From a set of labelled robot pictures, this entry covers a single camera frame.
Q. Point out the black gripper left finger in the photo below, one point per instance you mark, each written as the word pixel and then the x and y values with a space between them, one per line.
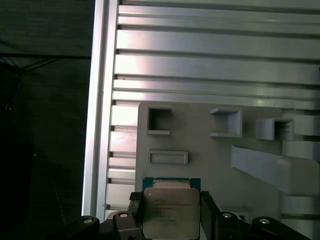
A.
pixel 125 227

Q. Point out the grey plastic parts rack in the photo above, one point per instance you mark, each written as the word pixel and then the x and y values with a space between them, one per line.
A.
pixel 200 155

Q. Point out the silver CPU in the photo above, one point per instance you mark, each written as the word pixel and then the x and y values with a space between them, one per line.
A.
pixel 172 212

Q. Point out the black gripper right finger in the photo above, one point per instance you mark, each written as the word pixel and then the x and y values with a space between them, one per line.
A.
pixel 225 227

